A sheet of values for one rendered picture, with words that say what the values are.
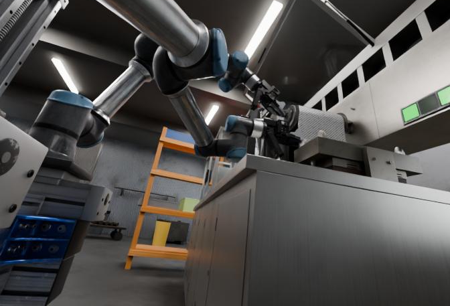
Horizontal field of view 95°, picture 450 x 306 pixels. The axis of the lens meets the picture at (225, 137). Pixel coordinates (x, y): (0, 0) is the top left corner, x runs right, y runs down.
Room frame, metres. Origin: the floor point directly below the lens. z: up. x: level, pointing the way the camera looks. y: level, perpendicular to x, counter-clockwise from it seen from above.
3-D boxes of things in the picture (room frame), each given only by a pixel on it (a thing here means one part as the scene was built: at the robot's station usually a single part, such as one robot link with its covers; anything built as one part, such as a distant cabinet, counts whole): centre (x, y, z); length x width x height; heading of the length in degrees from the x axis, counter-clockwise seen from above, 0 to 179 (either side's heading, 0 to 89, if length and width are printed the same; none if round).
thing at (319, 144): (0.72, -0.49, 1.00); 0.40 x 0.16 x 0.06; 98
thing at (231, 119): (0.78, -0.05, 1.11); 0.11 x 0.08 x 0.09; 98
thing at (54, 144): (0.61, 0.51, 0.87); 0.15 x 0.15 x 0.10
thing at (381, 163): (0.63, -0.52, 0.96); 0.10 x 0.03 x 0.11; 98
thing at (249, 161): (1.81, -0.21, 0.88); 2.52 x 0.66 x 0.04; 8
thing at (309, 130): (0.84, -0.44, 1.11); 0.23 x 0.01 x 0.18; 98
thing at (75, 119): (0.61, 0.52, 0.98); 0.13 x 0.12 x 0.14; 12
